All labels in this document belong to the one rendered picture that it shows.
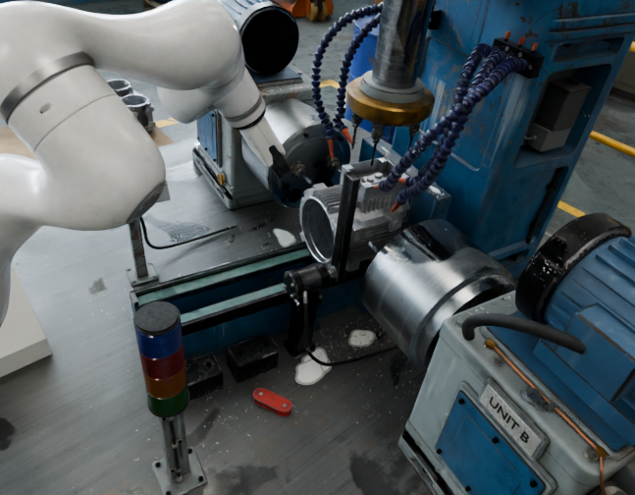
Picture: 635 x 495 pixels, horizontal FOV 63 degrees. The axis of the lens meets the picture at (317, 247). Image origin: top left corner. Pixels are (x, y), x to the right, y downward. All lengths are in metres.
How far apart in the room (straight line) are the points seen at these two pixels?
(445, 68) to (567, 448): 0.84
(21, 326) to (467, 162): 1.02
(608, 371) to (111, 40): 0.65
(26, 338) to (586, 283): 1.04
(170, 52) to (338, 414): 0.80
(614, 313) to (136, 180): 0.56
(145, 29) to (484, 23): 0.77
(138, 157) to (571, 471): 0.64
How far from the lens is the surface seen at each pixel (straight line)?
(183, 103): 0.87
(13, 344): 1.24
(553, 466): 0.82
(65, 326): 1.34
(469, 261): 0.97
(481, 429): 0.87
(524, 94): 1.12
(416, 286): 0.95
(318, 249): 1.27
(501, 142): 1.17
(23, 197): 0.61
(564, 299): 0.75
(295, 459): 1.08
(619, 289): 0.74
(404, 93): 1.06
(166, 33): 0.57
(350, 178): 0.96
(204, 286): 1.20
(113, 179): 0.53
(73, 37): 0.57
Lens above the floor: 1.74
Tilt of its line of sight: 39 degrees down
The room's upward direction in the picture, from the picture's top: 7 degrees clockwise
